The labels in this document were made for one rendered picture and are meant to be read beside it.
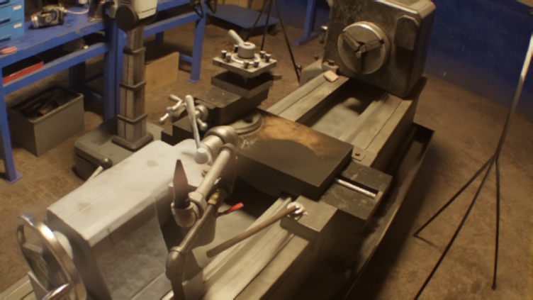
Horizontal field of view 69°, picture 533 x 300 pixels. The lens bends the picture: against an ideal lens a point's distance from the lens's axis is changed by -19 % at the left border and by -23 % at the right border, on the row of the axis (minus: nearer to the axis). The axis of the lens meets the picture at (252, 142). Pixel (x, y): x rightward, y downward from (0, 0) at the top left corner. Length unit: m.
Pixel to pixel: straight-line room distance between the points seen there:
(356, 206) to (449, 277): 1.37
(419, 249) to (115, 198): 2.19
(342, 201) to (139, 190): 0.75
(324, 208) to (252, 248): 0.27
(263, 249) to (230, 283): 0.17
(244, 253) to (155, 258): 0.37
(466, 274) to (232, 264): 1.84
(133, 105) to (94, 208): 1.80
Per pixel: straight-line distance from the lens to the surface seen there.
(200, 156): 1.06
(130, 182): 1.00
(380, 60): 2.26
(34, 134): 3.21
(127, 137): 2.81
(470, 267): 2.92
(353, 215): 1.48
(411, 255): 2.79
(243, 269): 1.28
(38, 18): 3.14
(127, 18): 2.48
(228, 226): 1.58
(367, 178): 1.66
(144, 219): 0.97
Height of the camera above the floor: 1.75
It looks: 30 degrees down
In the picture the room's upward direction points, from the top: 8 degrees clockwise
